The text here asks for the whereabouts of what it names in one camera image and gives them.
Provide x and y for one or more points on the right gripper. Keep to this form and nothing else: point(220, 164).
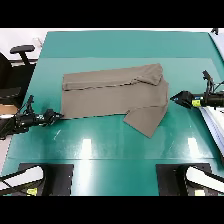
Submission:
point(190, 99)

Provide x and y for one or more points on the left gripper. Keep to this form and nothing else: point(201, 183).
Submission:
point(50, 117)

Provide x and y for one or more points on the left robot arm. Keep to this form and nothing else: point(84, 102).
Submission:
point(22, 120)

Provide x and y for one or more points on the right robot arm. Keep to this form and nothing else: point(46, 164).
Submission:
point(215, 99)

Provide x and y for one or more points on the brown garment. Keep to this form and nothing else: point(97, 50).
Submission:
point(110, 95)

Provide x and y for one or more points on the black office chair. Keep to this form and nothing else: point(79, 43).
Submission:
point(20, 50)

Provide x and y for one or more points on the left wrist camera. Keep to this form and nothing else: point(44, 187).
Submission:
point(30, 104)

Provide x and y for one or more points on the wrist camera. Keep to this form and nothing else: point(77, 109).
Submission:
point(208, 80)
point(30, 104)

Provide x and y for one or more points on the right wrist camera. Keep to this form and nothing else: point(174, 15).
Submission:
point(208, 80)

